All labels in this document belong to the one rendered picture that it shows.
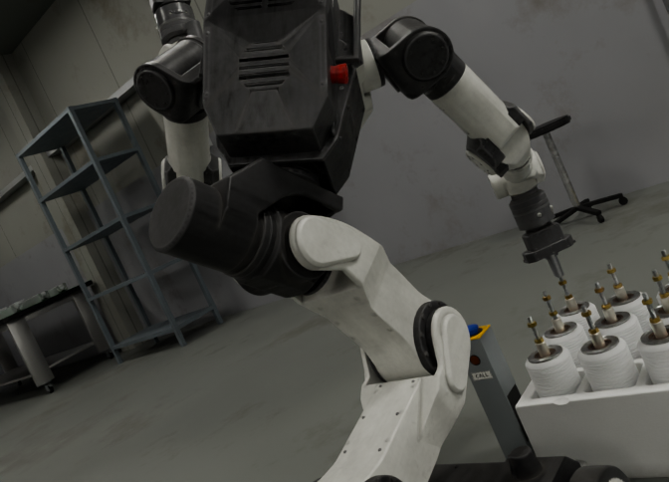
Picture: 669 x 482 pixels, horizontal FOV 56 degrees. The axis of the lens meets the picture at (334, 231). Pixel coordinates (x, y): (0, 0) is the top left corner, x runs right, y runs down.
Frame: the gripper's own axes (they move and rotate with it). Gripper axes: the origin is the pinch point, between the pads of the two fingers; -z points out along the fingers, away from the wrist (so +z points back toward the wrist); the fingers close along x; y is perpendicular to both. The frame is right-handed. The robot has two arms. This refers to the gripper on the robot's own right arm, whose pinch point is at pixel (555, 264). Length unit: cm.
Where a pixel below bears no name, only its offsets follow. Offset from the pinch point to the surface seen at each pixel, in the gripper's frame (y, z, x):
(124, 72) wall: -452, 214, 172
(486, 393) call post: 6.7, -19.5, 28.3
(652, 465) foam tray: 33.9, -34.3, 7.5
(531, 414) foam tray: 21.7, -21.3, 23.0
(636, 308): 12.1, -13.3, -9.5
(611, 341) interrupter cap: 26.7, -11.7, 3.1
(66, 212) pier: -545, 131, 317
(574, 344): 13.9, -14.4, 6.7
